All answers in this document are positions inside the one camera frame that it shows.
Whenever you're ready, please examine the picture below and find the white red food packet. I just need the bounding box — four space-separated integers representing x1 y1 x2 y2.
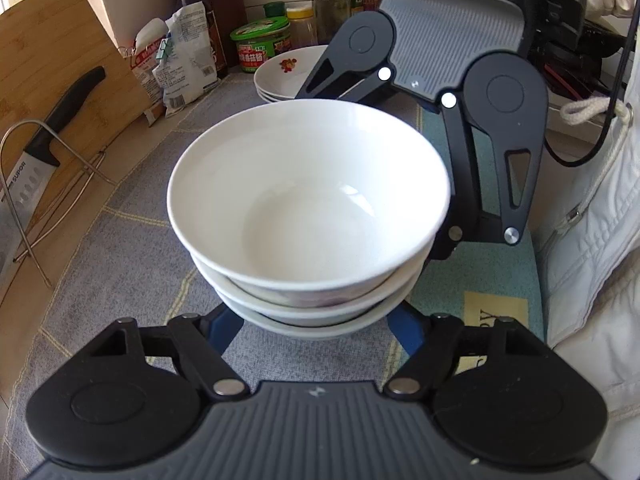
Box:
131 17 168 108

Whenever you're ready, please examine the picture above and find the bamboo cutting board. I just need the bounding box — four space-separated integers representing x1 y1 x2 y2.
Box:
0 0 157 306

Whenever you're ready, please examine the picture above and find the person's white jacket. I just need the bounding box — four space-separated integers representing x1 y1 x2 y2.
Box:
532 10 640 466

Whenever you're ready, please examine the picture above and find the black-handled kitchen knife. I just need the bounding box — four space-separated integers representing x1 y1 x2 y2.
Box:
0 66 107 281

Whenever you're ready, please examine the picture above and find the white drawstring cord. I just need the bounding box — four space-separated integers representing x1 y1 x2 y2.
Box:
560 97 632 126

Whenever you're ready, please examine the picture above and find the grey checked cloth mat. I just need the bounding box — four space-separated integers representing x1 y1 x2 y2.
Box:
0 77 426 411

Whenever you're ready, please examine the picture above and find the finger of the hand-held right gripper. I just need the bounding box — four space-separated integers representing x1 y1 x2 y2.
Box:
294 52 396 106
431 91 546 262

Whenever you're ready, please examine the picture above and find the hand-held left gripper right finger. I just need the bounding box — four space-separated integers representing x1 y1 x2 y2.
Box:
382 305 551 401

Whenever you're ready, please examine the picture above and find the glass bottle with red cap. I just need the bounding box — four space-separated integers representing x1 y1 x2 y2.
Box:
314 0 352 47

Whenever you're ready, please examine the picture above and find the yellow lid jar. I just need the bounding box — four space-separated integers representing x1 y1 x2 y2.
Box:
286 4 319 49

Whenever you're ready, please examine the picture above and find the metal wire rack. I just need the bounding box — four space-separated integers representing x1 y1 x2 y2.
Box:
0 119 119 288

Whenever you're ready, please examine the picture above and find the black cable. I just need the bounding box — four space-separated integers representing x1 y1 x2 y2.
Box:
544 10 638 167

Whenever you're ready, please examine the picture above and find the teal towel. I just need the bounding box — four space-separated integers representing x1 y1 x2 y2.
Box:
400 105 546 361

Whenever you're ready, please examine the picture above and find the white printed food packet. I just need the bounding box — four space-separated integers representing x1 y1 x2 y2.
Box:
156 2 219 111

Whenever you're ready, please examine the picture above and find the green lid sauce jar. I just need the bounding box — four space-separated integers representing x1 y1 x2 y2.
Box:
230 16 292 74

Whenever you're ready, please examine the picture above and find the white floral ceramic bowl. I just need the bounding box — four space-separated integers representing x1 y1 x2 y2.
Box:
191 242 437 314
214 280 420 342

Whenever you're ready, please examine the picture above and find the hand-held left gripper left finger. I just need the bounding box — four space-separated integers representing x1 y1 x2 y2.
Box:
90 307 248 401

